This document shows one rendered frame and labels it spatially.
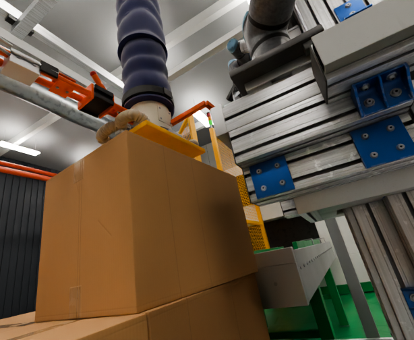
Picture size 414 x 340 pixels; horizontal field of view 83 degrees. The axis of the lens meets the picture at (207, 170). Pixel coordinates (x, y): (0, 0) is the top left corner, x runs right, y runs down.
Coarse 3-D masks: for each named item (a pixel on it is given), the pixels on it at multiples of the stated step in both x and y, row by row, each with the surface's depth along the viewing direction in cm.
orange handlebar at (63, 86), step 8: (0, 64) 60; (40, 72) 65; (40, 80) 67; (48, 80) 69; (56, 80) 68; (64, 80) 69; (72, 80) 72; (56, 88) 70; (64, 88) 71; (72, 88) 71; (80, 88) 73; (64, 96) 74; (72, 96) 75; (80, 96) 77; (200, 104) 91; (208, 104) 91; (112, 112) 86; (120, 112) 86; (184, 112) 96; (192, 112) 94; (176, 120) 97
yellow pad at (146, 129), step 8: (136, 128) 78; (144, 128) 77; (152, 128) 78; (160, 128) 81; (144, 136) 82; (152, 136) 83; (160, 136) 84; (168, 136) 84; (176, 136) 87; (168, 144) 90; (176, 144) 91; (184, 144) 92; (192, 144) 95; (184, 152) 99; (192, 152) 100; (200, 152) 101
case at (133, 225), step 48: (144, 144) 61; (48, 192) 73; (96, 192) 59; (144, 192) 55; (192, 192) 72; (48, 240) 67; (96, 240) 54; (144, 240) 50; (192, 240) 64; (240, 240) 88; (48, 288) 61; (96, 288) 51; (144, 288) 46; (192, 288) 58
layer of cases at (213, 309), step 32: (224, 288) 69; (256, 288) 89; (0, 320) 92; (32, 320) 68; (64, 320) 55; (96, 320) 45; (128, 320) 39; (160, 320) 45; (192, 320) 53; (224, 320) 64; (256, 320) 80
